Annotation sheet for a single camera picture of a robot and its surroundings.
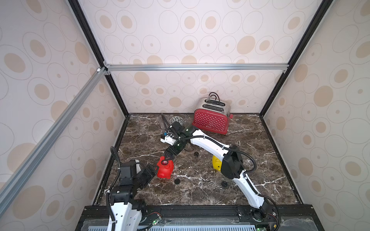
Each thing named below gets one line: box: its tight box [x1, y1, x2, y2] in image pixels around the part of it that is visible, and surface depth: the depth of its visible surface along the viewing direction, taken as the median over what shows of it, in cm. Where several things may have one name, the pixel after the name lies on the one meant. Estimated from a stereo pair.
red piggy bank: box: [157, 155, 174, 180], surface depth 83 cm
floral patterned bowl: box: [169, 115, 185, 127], surface depth 115 cm
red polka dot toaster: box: [192, 98, 234, 135], surface depth 102 cm
